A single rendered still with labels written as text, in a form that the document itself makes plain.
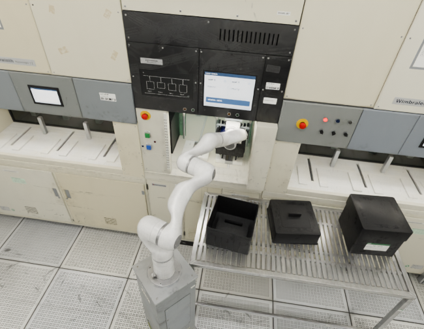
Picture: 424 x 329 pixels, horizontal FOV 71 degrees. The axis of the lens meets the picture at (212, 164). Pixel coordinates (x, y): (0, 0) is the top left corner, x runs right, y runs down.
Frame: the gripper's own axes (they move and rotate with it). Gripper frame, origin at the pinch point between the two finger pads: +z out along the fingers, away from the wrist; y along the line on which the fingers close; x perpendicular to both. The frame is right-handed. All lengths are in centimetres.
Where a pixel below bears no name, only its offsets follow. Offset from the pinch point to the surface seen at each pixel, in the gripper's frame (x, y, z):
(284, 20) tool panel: 76, 19, -30
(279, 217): -35, 38, -55
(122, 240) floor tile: -122, -88, -35
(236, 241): -34, 12, -79
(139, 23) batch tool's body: 68, -53, -30
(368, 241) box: -31, 90, -67
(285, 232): -35, 42, -66
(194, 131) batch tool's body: -34, -34, 28
